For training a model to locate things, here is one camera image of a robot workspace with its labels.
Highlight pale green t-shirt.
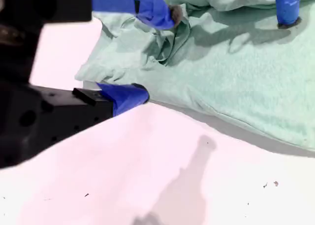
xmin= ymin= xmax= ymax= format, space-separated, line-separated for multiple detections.
xmin=74 ymin=0 xmax=315 ymax=152

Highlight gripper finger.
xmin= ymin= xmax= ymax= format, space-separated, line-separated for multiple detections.
xmin=92 ymin=0 xmax=184 ymax=30
xmin=275 ymin=0 xmax=302 ymax=30
xmin=72 ymin=81 xmax=150 ymax=136

